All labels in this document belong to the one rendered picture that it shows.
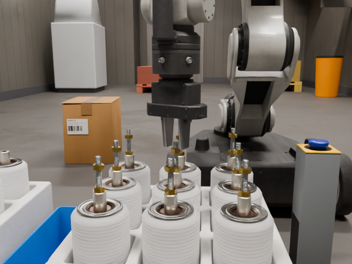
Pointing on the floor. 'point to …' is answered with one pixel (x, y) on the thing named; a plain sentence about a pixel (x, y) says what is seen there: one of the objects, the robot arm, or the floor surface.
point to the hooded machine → (78, 47)
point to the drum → (328, 75)
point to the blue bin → (43, 239)
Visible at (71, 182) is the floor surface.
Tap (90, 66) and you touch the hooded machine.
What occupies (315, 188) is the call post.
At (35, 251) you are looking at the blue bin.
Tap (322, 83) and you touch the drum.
